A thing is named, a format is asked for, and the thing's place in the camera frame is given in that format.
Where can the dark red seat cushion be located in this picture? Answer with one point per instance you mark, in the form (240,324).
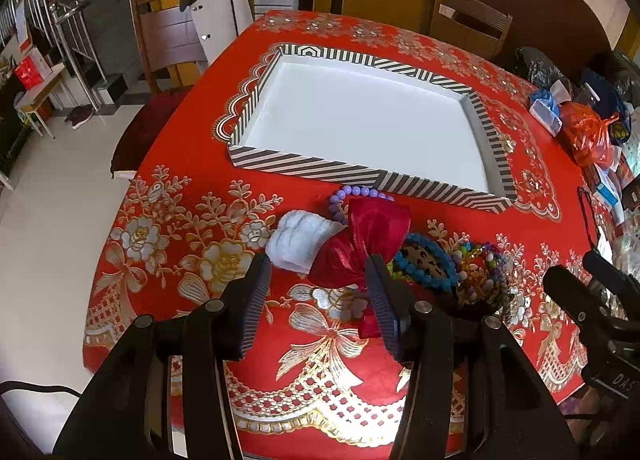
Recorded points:
(145,135)

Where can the blue white packet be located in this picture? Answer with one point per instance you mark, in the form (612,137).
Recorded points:
(545,110)

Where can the black plastic bag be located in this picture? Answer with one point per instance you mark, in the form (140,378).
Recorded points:
(537,70)

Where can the red gift box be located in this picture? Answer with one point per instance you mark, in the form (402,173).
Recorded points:
(31,72)

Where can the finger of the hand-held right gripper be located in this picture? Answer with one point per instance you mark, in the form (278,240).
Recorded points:
(570,297)
(612,275)

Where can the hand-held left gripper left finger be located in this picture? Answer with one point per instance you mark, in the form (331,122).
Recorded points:
(254,292)

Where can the striped cardboard tray box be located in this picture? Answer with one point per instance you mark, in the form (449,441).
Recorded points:
(360,115)

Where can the plain wooden chair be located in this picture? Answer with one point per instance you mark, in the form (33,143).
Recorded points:
(450,25)

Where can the red floral tablecloth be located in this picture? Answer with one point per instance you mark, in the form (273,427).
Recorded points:
(325,390)

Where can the leopard print hair clip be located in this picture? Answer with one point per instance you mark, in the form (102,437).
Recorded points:
(422,260)

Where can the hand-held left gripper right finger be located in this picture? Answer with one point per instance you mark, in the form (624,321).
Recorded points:
(381,292)

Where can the red satin hair bow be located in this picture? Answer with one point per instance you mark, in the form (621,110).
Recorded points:
(375,225)

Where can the orange plastic bag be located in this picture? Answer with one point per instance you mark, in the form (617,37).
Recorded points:
(585,132)

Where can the dark red shoes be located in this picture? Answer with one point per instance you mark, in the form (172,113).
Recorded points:
(80,115)

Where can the white fluffy hair scrunchie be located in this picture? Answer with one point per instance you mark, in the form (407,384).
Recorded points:
(300,240)

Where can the dark blue bag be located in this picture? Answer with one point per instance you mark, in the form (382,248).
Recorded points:
(602,90)

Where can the round brown tabletop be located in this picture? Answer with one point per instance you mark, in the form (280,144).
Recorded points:
(550,10)

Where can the steel stair railing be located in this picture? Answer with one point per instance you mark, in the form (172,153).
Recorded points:
(60,15)

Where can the small white side table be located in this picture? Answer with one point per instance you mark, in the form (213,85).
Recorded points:
(42,100)

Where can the grey white jacket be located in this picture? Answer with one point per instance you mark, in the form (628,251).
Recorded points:
(225,10)

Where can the wooden chair with jacket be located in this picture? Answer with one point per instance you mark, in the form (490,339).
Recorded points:
(165,35)

